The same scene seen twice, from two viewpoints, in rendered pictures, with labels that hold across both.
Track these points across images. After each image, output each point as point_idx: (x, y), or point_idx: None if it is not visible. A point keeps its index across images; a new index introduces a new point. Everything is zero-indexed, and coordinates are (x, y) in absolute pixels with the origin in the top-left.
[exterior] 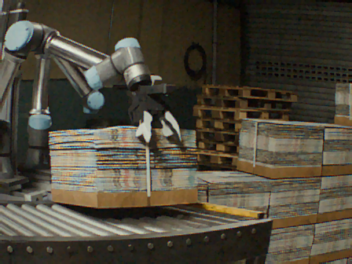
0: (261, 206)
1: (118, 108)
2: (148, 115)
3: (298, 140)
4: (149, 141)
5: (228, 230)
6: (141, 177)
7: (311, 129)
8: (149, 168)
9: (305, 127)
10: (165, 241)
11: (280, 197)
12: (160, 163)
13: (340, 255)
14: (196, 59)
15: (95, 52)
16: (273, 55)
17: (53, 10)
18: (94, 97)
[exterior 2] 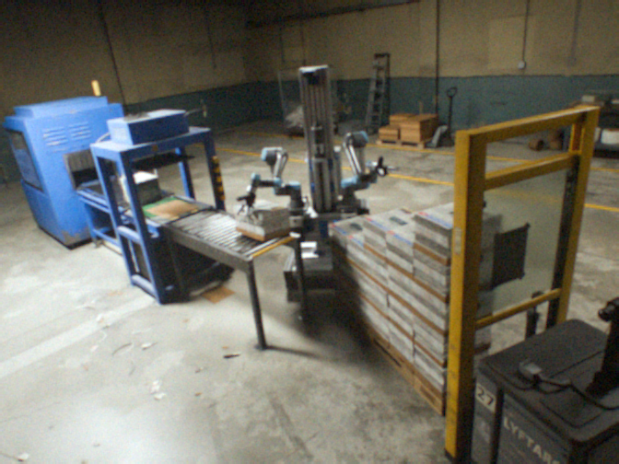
0: (362, 261)
1: None
2: (240, 206)
3: (373, 233)
4: (237, 214)
5: (231, 255)
6: (247, 226)
7: (378, 229)
8: (249, 223)
9: (375, 226)
10: (215, 249)
11: (369, 261)
12: (251, 223)
13: (406, 335)
14: None
15: (274, 170)
16: None
17: None
18: (353, 178)
